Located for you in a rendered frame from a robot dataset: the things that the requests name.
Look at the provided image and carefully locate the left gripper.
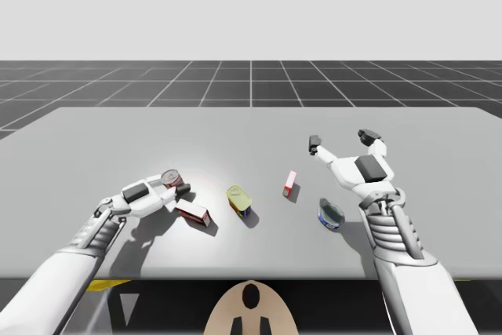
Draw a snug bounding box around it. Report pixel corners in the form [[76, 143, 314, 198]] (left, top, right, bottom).
[[120, 173, 192, 218]]

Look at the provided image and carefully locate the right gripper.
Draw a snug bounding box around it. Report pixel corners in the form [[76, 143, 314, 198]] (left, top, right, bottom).
[[306, 128, 396, 191]]

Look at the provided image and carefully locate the red and white can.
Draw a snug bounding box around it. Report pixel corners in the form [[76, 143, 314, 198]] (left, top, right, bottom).
[[161, 169, 185, 189]]

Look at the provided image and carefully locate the blue flat can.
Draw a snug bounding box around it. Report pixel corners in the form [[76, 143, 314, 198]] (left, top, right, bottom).
[[316, 198, 347, 231]]

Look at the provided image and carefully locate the green and blue rectangular can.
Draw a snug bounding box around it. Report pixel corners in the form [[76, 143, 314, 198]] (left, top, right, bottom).
[[226, 184, 253, 219]]

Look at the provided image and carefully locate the dark red and white carton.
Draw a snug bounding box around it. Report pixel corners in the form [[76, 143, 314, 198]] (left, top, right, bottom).
[[173, 198, 211, 228]]

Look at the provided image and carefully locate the small red and white carton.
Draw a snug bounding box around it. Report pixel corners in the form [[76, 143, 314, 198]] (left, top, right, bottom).
[[281, 169, 298, 198]]

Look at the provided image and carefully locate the tan robot part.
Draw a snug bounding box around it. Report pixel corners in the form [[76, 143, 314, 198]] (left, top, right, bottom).
[[204, 279, 300, 335]]

